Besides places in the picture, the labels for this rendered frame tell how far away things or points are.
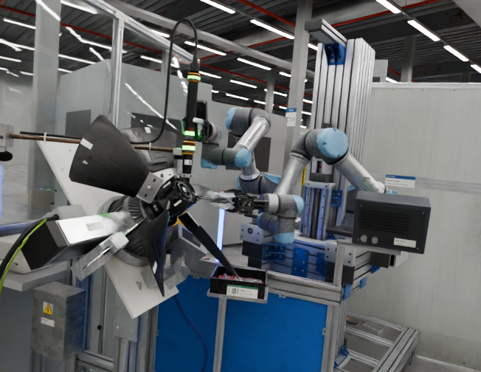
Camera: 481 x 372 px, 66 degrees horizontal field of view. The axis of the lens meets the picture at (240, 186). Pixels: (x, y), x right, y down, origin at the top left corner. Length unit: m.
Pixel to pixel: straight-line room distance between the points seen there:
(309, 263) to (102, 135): 1.26
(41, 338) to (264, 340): 0.88
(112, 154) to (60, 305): 0.55
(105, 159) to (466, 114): 2.49
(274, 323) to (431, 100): 1.99
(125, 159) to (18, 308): 0.94
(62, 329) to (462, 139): 2.65
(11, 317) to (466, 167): 2.80
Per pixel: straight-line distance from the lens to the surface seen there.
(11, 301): 1.85
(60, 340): 1.46
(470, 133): 3.03
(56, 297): 1.42
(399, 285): 3.09
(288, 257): 2.05
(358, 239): 1.53
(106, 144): 1.15
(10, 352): 1.95
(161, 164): 1.35
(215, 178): 5.28
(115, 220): 1.19
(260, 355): 1.81
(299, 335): 1.72
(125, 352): 1.42
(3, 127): 1.39
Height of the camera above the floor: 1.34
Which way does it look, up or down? 4 degrees down
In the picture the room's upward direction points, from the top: 5 degrees clockwise
